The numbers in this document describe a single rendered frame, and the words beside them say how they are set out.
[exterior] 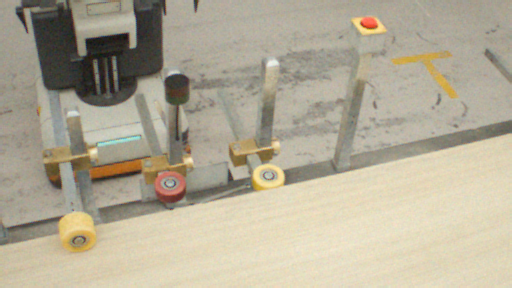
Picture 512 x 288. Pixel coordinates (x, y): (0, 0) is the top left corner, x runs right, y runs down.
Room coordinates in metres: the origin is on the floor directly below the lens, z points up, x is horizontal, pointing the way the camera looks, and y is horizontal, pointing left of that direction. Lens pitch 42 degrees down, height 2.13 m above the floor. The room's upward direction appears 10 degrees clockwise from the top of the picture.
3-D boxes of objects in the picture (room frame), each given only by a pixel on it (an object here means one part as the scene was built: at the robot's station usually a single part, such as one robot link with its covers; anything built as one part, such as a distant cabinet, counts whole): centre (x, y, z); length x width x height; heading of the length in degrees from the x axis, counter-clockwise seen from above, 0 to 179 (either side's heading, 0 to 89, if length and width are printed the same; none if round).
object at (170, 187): (1.06, 0.36, 0.85); 0.08 x 0.08 x 0.11
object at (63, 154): (1.04, 0.62, 0.95); 0.14 x 0.06 x 0.05; 120
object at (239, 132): (1.32, 0.22, 0.84); 0.43 x 0.03 x 0.04; 30
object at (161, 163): (1.16, 0.40, 0.85); 0.14 x 0.06 x 0.05; 120
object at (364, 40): (1.43, -0.06, 1.18); 0.07 x 0.07 x 0.08; 30
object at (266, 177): (1.15, 0.13, 0.85); 0.08 x 0.08 x 0.11
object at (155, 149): (1.23, 0.46, 0.84); 0.43 x 0.03 x 0.04; 30
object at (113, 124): (2.08, 0.99, 0.16); 0.67 x 0.64 x 0.25; 30
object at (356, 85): (1.43, -0.06, 0.93); 0.05 x 0.05 x 0.45; 30
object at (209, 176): (1.21, 0.37, 0.75); 0.26 x 0.01 x 0.10; 120
